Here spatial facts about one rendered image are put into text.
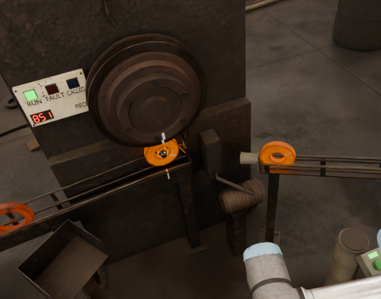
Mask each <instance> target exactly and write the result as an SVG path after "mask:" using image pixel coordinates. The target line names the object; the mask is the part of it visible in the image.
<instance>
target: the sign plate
mask: <svg viewBox="0 0 381 299"><path fill-rule="evenodd" d="M75 78H76V80H77V82H78V84H79V87H75V88H71V89H70V88H69V86H68V83H67V81H68V80H71V79H75ZM86 82H87V81H86V78H85V75H84V72H83V70H82V68H81V69H77V70H74V71H70V72H67V73H64V74H60V75H55V76H53V77H48V78H45V79H41V80H38V81H34V82H29V83H27V84H23V85H19V86H16V87H13V88H12V90H13V92H14V94H15V96H16V98H17V99H18V101H19V103H20V105H21V107H22V108H23V110H24V112H25V114H26V116H27V117H28V119H29V121H30V123H31V125H32V127H35V126H38V125H42V124H45V123H49V122H52V121H55V120H59V119H63V118H65V117H69V116H73V115H75V114H79V113H83V112H86V111H89V110H88V105H87V101H86V96H85V86H86ZM53 84H55V85H56V88H57V90H58V93H54V94H50V95H49V93H48V92H47V89H46V87H47V86H50V85H53ZM32 90H34V92H35V94H36V96H37V98H36V99H33V100H29V101H28V100H27V98H26V96H25V94H24V93H25V92H28V91H32ZM49 112H50V114H49ZM41 113H42V114H41ZM39 114H40V117H39ZM35 115H36V116H35ZM50 115H51V116H52V117H50ZM33 116H34V118H35V119H36V118H37V116H38V118H37V119H36V120H35V119H33ZM43 116H44V117H45V118H46V119H45V118H44V117H43ZM41 117H42V118H41ZM38 119H39V120H40V121H39V120H38ZM44 119H45V120H44ZM34 120H35V121H36V122H37V123H36V122H35V121H34ZM42 120H44V121H42ZM38 121H39V122H38Z"/></svg>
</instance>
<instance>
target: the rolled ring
mask: <svg viewBox="0 0 381 299"><path fill-rule="evenodd" d="M11 212H13V213H18V214H21V215H23V216H24V217H25V220H24V221H23V222H22V223H20V224H18V225H14V226H4V225H0V234H2V233H5V232H7V231H9V230H12V229H15V228H17V227H20V226H22V225H25V224H28V223H29V222H32V221H34V213H33V211H32V210H31V208H30V207H28V206H27V205H25V204H22V203H17V202H8V203H2V204H0V215H2V214H6V213H11Z"/></svg>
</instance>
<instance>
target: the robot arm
mask: <svg viewBox="0 0 381 299"><path fill-rule="evenodd" d="M377 242H378V245H379V251H380V253H381V229H380V230H379V232H378V234H377ZM244 262H245V267H246V277H247V284H248V287H249V289H250V290H251V292H252V299H381V274H380V275H375V276H370V277H366V278H361V279H355V280H352V281H347V282H342V283H338V284H333V285H327V286H324V287H319V288H314V289H310V290H306V289H304V288H303V287H299V288H293V286H292V283H291V280H290V277H289V273H288V271H287V268H286V264H285V262H284V259H283V254H282V252H281V250H280V248H279V247H278V245H276V244H274V243H258V244H255V245H253V246H251V247H249V248H247V249H246V250H245V251H244Z"/></svg>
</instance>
